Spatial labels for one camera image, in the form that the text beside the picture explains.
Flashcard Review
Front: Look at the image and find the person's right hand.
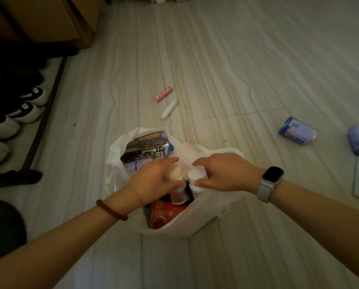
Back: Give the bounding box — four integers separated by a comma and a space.
192, 153, 266, 195

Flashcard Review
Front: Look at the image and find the person's left hand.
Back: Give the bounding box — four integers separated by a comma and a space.
124, 157, 184, 213

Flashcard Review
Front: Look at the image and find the white plastic bottle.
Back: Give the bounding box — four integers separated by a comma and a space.
187, 166, 209, 196

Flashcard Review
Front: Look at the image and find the small bottle with red label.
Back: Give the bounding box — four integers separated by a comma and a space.
164, 163, 189, 206

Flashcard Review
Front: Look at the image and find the person's right forearm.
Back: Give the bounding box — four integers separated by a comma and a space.
258, 169, 359, 282

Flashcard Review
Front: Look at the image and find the person's left forearm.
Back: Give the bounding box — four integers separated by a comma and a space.
0, 186, 144, 289

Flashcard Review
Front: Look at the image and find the red patterned packet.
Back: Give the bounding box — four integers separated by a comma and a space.
150, 200, 188, 230

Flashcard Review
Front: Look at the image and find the white plastic bag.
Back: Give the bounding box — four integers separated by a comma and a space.
105, 127, 245, 238

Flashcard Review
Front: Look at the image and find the silver foil snack packet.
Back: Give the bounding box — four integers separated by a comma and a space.
120, 131, 170, 175

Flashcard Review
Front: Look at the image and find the grey smartwatch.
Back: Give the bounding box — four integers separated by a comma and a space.
256, 166, 285, 204

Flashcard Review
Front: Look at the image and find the white tube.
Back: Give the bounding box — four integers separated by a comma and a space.
160, 99, 178, 120

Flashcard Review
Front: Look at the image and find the pink spotted tube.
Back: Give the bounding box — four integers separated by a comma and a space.
155, 85, 173, 103

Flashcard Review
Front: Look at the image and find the black metal shoe rack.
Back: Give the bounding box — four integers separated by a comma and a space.
0, 55, 69, 190

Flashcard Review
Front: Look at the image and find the black slipper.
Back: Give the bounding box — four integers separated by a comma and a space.
0, 170, 43, 190

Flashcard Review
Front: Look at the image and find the person's dark clothed knee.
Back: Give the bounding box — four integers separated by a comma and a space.
0, 198, 28, 266

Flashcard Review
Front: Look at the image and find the black shoe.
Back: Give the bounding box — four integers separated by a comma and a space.
0, 38, 79, 70
0, 67, 45, 88

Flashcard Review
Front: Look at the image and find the brown wooden cabinet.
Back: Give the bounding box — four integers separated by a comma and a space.
0, 0, 103, 49

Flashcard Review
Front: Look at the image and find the thin gold chain bracelet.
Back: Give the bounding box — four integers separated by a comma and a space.
125, 185, 145, 206

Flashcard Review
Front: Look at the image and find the red bead bracelet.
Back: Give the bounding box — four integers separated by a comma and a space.
96, 199, 129, 222

